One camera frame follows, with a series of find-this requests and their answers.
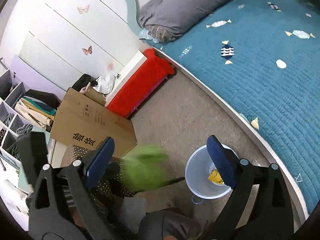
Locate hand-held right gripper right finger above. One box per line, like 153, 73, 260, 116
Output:
200, 135, 294, 240

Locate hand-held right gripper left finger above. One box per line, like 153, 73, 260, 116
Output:
28, 137, 115, 240

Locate yellow packet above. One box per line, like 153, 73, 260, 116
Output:
208, 169, 224, 186

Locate translucent plastic bin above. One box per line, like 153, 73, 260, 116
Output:
185, 144, 239, 204

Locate green cloth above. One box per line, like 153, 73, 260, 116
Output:
124, 144, 169, 192

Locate polka dot round table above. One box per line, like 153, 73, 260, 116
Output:
60, 144, 187, 205

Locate folded jeans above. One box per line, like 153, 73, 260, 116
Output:
1, 112, 15, 127
16, 124, 34, 135

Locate large cardboard box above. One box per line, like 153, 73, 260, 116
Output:
50, 86, 138, 159

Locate white paper bag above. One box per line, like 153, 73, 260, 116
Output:
0, 179, 33, 215

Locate hanging clothes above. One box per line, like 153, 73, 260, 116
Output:
14, 89, 62, 133

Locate lilac stair shelf unit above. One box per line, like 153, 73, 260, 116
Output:
0, 57, 28, 170

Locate white plastic bag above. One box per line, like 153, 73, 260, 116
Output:
94, 75, 115, 94

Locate black cloth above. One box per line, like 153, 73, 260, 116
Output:
71, 74, 95, 93

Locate red storage box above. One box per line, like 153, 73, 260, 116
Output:
106, 48, 175, 119

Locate person's grey trouser leg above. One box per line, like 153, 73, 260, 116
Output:
120, 196, 208, 240

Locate white board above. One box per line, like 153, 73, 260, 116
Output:
104, 50, 148, 107

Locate teal printed bed sheet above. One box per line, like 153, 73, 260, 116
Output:
140, 0, 320, 213

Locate white wardrobe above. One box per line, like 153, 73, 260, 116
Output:
0, 0, 140, 100

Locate grey quilt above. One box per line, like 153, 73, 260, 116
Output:
137, 0, 240, 43

